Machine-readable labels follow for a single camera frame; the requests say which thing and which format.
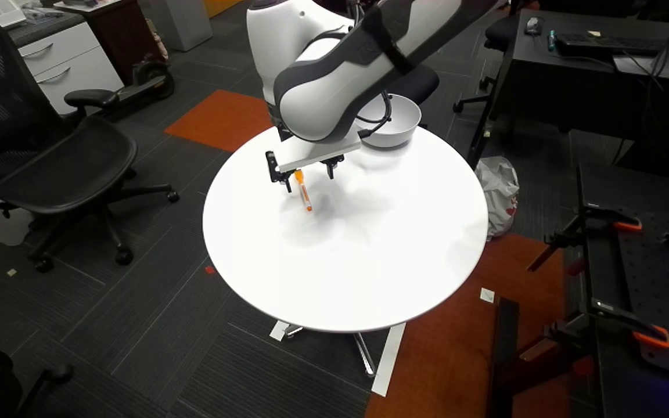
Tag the black desk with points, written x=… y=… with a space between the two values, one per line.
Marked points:
x=572 y=88

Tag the black mesh office chair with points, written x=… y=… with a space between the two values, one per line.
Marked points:
x=61 y=169

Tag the lower orange handled clamp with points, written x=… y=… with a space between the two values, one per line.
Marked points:
x=598 y=312

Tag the white plastic bag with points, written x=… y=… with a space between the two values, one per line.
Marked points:
x=501 y=185

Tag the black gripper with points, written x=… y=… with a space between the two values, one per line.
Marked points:
x=293 y=154

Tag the orange pen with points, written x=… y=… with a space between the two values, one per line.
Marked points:
x=298 y=174

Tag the grey bowl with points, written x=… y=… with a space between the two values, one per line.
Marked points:
x=389 y=120

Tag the round white table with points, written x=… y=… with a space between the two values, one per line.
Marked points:
x=391 y=238

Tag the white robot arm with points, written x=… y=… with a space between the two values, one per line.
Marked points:
x=322 y=67

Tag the black padded office chair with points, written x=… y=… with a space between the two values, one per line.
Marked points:
x=420 y=83

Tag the white drawer cabinet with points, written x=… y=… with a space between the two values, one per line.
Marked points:
x=64 y=56

